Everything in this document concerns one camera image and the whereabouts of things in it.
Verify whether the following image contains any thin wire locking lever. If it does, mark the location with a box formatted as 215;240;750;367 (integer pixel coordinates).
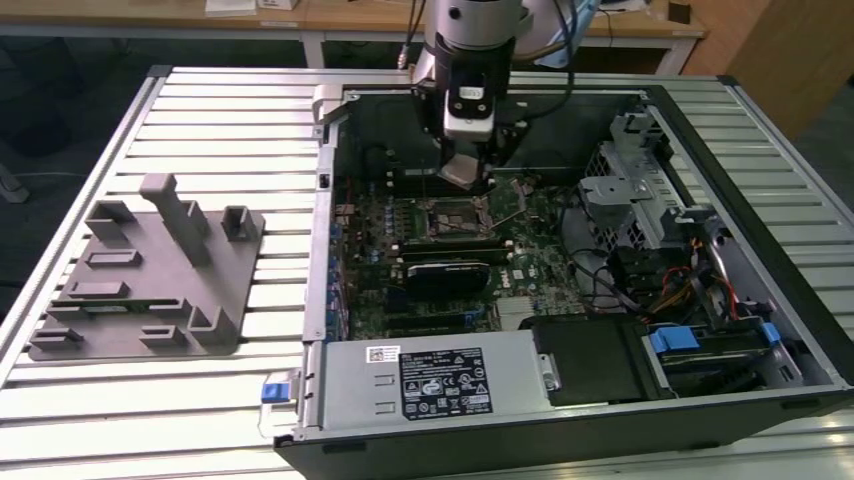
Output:
494;197;532;227

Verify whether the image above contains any CPU socket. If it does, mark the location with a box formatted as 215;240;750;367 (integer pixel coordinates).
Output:
418;195;501;242

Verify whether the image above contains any black RAM slot bank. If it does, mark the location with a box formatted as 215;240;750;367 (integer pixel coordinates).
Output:
393;167;494;197
398;238;513;265

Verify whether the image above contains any silver metal disk bay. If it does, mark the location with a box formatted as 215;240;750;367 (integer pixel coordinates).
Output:
574;110;696;251

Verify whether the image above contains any green motherboard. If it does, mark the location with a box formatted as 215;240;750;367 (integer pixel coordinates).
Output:
330;164;602;341

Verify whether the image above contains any black graphics card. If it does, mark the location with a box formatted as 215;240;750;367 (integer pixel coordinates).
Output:
403;259;496;304

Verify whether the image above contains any silver chipset heatsink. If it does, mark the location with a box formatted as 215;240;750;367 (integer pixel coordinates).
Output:
497;297;536;331

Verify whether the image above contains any wooden desk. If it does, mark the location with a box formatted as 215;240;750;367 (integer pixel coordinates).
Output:
0;0;710;76

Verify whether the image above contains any wooden cabinet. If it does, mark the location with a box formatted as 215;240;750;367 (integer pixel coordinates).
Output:
681;0;854;144

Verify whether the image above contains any black expansion slot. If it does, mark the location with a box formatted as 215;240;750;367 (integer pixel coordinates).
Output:
386;314;500;335

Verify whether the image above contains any hard disk in blue carrier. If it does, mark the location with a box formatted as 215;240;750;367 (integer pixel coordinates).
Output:
644;323;769;396

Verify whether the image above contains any black power supply label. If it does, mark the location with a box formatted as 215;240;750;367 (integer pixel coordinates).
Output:
398;347;494;417

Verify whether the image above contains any silver power supply unit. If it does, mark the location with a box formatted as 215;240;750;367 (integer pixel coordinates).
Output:
303;339;556;436

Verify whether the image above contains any grey parts rack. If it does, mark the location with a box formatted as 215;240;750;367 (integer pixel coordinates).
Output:
27;172;267;362

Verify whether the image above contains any green RAM stick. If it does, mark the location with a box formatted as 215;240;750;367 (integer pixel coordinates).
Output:
63;298;183;310

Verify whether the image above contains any black open PC case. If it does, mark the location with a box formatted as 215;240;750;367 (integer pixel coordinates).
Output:
271;82;854;480

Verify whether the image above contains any grey metal stand foot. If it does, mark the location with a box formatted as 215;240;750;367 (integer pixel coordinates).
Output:
0;162;33;204

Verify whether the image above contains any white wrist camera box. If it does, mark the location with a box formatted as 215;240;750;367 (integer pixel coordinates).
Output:
441;84;500;141

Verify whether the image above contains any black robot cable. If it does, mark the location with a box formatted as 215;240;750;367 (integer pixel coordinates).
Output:
517;0;580;124

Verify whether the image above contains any black wire bundle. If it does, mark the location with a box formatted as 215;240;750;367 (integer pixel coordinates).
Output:
564;197;646;314

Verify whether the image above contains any yellow orange wire bundle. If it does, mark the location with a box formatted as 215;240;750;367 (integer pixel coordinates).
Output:
644;287;700;314

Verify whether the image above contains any red wire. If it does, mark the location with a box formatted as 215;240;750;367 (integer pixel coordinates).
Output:
724;279;744;321

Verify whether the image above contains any silver case handle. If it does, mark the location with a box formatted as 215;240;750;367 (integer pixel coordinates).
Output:
257;369;302;439

